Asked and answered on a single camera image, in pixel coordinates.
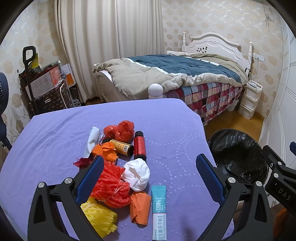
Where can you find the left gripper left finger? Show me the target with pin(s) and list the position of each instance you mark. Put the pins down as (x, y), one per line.
(45, 222)

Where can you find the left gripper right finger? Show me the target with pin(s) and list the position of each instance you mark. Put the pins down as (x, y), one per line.
(255, 221)

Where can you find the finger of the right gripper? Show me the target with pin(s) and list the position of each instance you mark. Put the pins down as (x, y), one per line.
(281, 183)
(293, 148)

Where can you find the yellow foam net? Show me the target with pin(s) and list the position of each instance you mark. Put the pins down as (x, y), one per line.
(101, 218)

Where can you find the orange-red foam net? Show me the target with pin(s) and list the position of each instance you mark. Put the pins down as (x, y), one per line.
(110, 188)

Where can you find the white tissue ball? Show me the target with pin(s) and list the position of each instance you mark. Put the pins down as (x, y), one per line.
(137, 174)

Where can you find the black lined trash bin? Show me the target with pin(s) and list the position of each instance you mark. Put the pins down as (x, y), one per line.
(238, 155)

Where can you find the white plastic drawer unit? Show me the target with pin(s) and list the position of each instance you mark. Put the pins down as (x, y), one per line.
(250, 99)

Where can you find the small white waste bin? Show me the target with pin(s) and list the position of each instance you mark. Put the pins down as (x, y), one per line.
(233, 105)

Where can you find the dark red fabric scrap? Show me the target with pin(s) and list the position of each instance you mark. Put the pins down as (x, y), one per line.
(83, 163)

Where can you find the plaid bed sheet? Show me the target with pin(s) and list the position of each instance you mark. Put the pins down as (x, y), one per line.
(207, 100)

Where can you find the orange crumpled paper piece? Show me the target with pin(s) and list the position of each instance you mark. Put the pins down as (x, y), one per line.
(139, 207)

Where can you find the white wrapper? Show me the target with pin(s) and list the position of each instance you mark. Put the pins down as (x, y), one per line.
(92, 141)

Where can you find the yellow thread spool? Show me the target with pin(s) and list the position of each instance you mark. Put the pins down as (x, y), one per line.
(121, 147)

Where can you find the red thread spool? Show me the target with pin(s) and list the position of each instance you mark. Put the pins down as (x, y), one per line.
(139, 146)

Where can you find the red plastic bag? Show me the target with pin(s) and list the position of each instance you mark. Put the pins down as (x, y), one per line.
(122, 132)

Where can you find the black trolley with boxes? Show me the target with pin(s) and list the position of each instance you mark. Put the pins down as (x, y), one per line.
(47, 89)

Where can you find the dark blue fan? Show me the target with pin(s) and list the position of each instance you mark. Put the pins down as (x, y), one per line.
(4, 98)

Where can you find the white wooden bed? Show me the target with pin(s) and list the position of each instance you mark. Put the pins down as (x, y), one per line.
(212, 43)

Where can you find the blue beige quilt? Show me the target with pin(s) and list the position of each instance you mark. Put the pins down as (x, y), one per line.
(133, 76)

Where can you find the cream curtain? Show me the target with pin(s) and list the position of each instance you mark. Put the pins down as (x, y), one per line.
(92, 32)

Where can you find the white wall socket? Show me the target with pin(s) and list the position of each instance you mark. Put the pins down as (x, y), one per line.
(258, 57)

